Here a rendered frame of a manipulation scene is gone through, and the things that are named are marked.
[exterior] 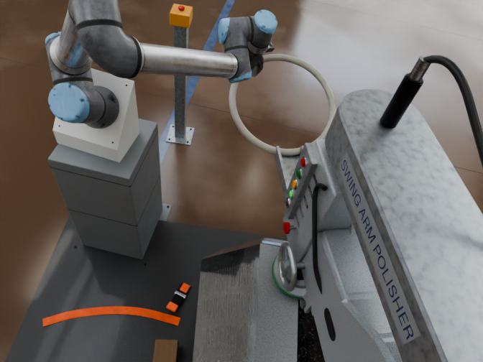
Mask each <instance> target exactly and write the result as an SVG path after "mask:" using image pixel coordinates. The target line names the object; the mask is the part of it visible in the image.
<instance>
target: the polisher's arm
mask: <svg viewBox="0 0 483 362"><path fill-rule="evenodd" d="M320 188H321V189H322V190H323V191H326V190H327V189H328V188H327V187H326V186H325V185H324V184H323V183H318V184H316V186H315V187H314V189H313V197H312V245H311V246H310V248H309V249H308V252H307V254H306V255H305V257H304V259H303V260H302V262H304V263H305V269H302V270H303V276H304V279H305V284H306V287H307V292H306V293H305V294H304V296H303V299H304V300H305V303H306V306H305V308H304V311H305V313H309V312H310V310H311V309H312V311H313V316H314V319H315V322H316V328H317V331H318V337H319V340H320V343H321V348H322V351H323V357H324V360H325V362H403V361H402V359H401V357H400V353H399V350H398V349H397V345H396V342H395V339H394V337H393V334H392V331H391V329H390V325H389V323H388V321H387V317H386V314H385V311H384V309H383V306H382V303H381V301H380V297H379V295H378V293H377V289H376V287H375V285H374V281H373V278H372V275H371V273H370V270H369V267H368V265H367V262H366V259H365V257H364V253H363V251H362V248H361V245H360V243H359V239H358V237H357V235H351V234H350V232H349V229H336V230H324V231H323V232H322V233H317V201H318V191H319V189H320Z"/></svg>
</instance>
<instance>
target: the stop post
mask: <svg viewBox="0 0 483 362"><path fill-rule="evenodd" d="M179 6H184V7H185V9H184V10H179V8H178V7H179ZM192 18H193V7H192V6H185V5H180V4H173V6H172V9H171V11H170V25H173V26H174V47H181V48H187V49H188V28H189V27H190V23H191V21H192ZM187 82H188V76H185V75H174V84H175V125H172V124H171V125H170V129H169V132H168V135H167V139H166V142H170V143H175V144H184V145H189V146H190V144H191V141H192V138H193V132H194V128H191V127H187V126H186V111H187Z"/></svg>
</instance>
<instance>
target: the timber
mask: <svg viewBox="0 0 483 362"><path fill-rule="evenodd" d="M177 357H178V340H163V339H156V340H155V350H154V355H153V361H152V362H177Z"/></svg>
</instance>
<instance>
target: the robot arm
mask: <svg viewBox="0 0 483 362"><path fill-rule="evenodd" d="M276 27H277V19H276V17H275V15H274V14H273V13H272V12H270V11H267V10H260V11H258V12H257V13H256V14H255V15H254V16H252V17H232V18H230V17H229V18H225V19H221V20H220V22H219V23H218V40H219V43H220V44H221V45H222V44H224V52H225V53H221V52H210V51H204V50H193V49H187V48H181V47H170V46H164V45H153V44H147V43H141V42H138V40H137V39H136V38H135V37H133V36H130V35H126V34H125V33H124V31H123V27H122V23H121V15H120V11H119V2H118V0H69V2H68V11H67V14H66V17H65V21H64V24H63V28H62V31H61V32H58V33H52V34H50V35H48V36H47V37H46V39H45V48H46V50H47V57H48V61H49V65H50V72H51V76H52V82H53V85H54V88H53V89H52V90H51V91H50V94H49V97H48V103H49V105H50V110H51V111H52V113H53V114H54V115H55V116H56V117H57V118H59V119H60V120H62V121H66V122H68V123H72V124H86V125H88V126H89V127H92V128H95V129H103V128H106V127H108V126H110V125H112V124H113V123H114V122H115V120H116V118H117V116H118V114H119V102H118V100H117V98H116V96H115V95H114V93H113V92H112V91H111V90H109V89H108V88H105V87H103V86H99V85H94V84H93V78H92V74H91V64H92V62H93V61H94V62H95V63H96V64H97V65H98V66H99V67H100V68H102V69H103V70H105V71H106V72H108V73H110V74H112V75H114V76H116V77H119V78H135V77H136V76H137V75H138V74H139V73H141V74H156V75H185V76H201V77H215V78H228V81H229V82H230V83H238V82H242V81H245V80H249V79H250V78H251V77H252V76H253V77H255V76H257V75H258V74H259V73H260V72H261V71H262V69H263V64H264V63H263V60H264V58H263V56H262V55H263V53H265V52H272V51H273V50H274V49H275V47H274V46H273V44H272V43H271V40H272V37H273V35H274V33H275V31H276Z"/></svg>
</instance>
